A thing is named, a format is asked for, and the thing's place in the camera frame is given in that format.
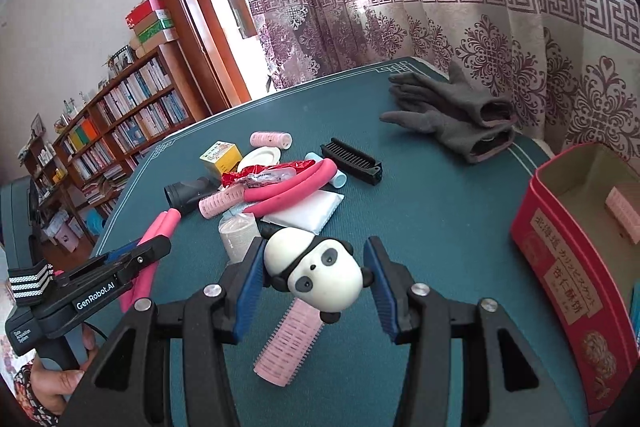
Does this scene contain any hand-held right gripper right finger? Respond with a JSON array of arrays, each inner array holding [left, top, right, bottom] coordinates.
[[362, 236, 588, 427]]

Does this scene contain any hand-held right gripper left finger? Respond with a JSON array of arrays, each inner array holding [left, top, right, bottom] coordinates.
[[62, 237, 268, 427]]

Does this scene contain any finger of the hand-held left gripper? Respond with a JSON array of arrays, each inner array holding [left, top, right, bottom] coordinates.
[[119, 238, 172, 284], [95, 243, 151, 269]]

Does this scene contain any pink foam curler rod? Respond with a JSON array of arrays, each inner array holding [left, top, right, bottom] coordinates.
[[119, 209, 182, 314], [244, 158, 341, 219]]

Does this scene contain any panda head toy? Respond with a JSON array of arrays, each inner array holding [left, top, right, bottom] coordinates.
[[263, 227, 373, 324]]

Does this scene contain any pink hair roller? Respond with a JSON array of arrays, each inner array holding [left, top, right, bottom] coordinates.
[[249, 131, 293, 151], [604, 186, 640, 246], [252, 297, 327, 389], [198, 186, 247, 221]]

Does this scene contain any white padded packet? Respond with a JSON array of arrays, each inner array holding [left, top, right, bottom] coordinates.
[[260, 188, 346, 236]]

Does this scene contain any red snack wrapper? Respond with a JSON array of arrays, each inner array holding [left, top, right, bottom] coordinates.
[[221, 161, 319, 188]]

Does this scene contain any light blue hair roller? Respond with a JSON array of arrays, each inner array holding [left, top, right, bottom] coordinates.
[[304, 151, 347, 189]]

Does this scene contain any yellow small box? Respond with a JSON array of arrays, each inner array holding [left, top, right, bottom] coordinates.
[[199, 140, 244, 180]]

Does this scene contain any black folding comb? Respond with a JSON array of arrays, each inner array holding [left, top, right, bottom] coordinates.
[[319, 137, 384, 186]]

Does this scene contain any white round lid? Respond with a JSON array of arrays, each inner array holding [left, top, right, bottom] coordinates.
[[237, 145, 284, 174]]

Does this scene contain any red tin box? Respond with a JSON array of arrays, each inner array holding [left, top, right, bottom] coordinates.
[[509, 142, 640, 419]]

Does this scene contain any person's left hand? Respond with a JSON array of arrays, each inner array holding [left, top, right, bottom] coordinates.
[[31, 324, 99, 414]]

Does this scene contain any wooden bookshelf with books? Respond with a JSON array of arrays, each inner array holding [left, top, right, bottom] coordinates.
[[19, 42, 197, 254]]

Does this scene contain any grey glove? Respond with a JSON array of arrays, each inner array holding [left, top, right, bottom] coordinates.
[[379, 108, 519, 166], [388, 64, 517, 128]]

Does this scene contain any brown cardboard box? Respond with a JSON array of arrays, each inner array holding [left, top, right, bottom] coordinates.
[[129, 29, 179, 56]]

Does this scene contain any green cardboard box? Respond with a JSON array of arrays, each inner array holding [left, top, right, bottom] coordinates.
[[135, 19, 177, 44]]

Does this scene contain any red cardboard box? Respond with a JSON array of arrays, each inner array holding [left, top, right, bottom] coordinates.
[[124, 0, 169, 28]]

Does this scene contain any patterned lace curtain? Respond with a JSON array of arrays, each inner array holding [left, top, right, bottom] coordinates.
[[220, 0, 640, 162]]

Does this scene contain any wooden door frame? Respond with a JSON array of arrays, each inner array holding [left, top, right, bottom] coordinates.
[[139, 0, 252, 120]]

